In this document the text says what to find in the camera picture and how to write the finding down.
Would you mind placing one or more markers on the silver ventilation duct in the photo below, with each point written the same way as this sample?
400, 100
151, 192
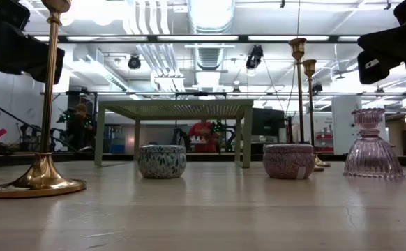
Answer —
208, 57

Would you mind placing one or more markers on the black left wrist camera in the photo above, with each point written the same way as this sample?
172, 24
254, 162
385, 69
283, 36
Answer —
4, 14

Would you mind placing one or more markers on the blue floral candle tin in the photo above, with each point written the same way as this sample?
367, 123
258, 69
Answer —
162, 162

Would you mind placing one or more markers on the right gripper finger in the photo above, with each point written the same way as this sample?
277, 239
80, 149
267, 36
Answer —
384, 47
384, 35

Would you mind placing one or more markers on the green mesh riser shelf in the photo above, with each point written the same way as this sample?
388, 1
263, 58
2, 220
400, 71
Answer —
189, 102

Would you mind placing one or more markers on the pink ribbed glass candle holder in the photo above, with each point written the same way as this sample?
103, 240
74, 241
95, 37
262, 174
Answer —
373, 157

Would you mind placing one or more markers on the blue storage bins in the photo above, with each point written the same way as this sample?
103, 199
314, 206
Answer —
117, 148

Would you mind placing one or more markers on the pink patterned candle tin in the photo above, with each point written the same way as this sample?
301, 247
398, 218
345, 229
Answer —
286, 162

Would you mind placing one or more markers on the black background robot arm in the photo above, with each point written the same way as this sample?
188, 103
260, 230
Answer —
224, 132
181, 136

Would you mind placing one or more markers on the white tall cabinet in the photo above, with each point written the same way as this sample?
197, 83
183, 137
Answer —
339, 122

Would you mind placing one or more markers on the black ceiling spotlight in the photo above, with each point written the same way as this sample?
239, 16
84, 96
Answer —
254, 56
134, 62

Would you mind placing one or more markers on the black aluminium table frame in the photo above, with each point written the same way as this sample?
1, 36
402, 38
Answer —
67, 159

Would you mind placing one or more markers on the large black monitor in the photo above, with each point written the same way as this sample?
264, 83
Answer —
267, 122

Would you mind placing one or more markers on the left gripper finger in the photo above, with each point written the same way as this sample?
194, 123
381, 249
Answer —
25, 44
28, 56

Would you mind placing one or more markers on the red storage rack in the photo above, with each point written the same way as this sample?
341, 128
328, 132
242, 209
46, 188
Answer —
325, 136

